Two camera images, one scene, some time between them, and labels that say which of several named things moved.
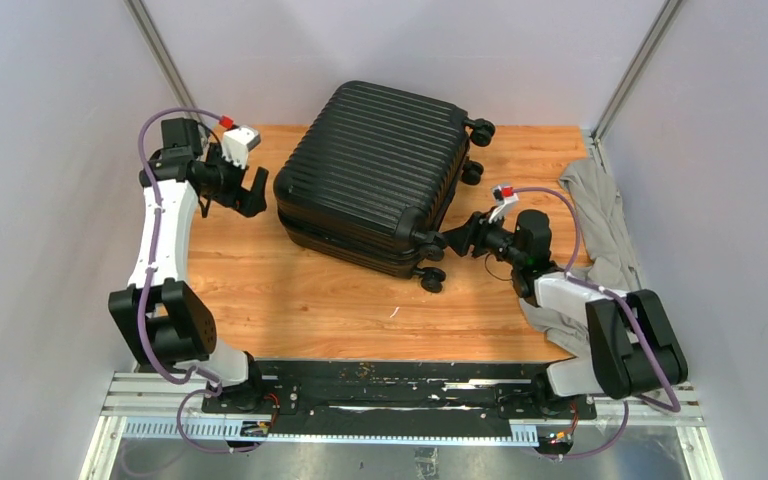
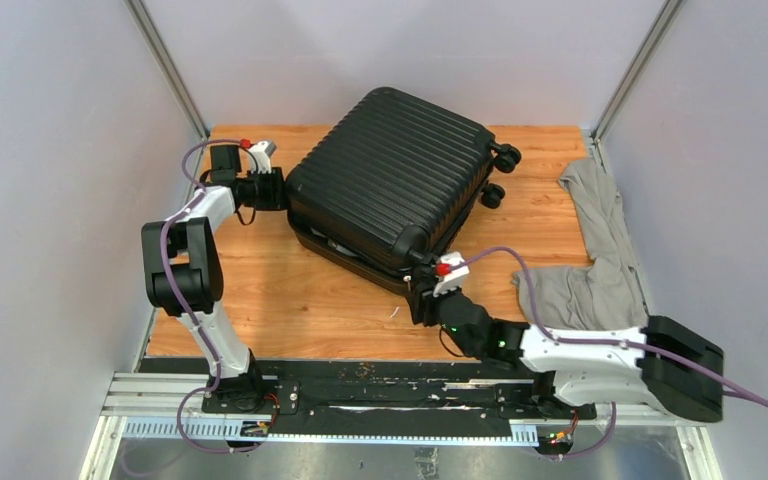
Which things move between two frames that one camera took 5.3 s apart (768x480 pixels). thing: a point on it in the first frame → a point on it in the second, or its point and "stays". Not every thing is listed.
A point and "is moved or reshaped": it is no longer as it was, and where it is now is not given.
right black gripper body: (494, 239) → (433, 304)
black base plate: (400, 392) stays
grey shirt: (605, 256) stays
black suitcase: (368, 179) is moved or reshaped
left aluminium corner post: (166, 63) stays
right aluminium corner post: (625, 87) stays
